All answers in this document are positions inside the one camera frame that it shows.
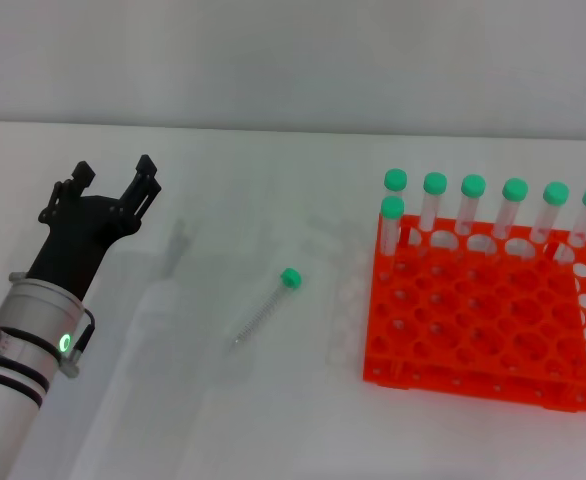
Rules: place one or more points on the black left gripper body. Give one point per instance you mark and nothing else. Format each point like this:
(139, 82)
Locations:
(73, 240)

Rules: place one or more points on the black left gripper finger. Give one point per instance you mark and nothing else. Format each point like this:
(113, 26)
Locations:
(63, 192)
(143, 192)

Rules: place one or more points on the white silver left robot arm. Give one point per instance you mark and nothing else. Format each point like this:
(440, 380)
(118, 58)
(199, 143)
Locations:
(18, 350)

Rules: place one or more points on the orange test tube rack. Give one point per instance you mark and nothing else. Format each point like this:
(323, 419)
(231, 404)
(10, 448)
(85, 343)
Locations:
(478, 330)

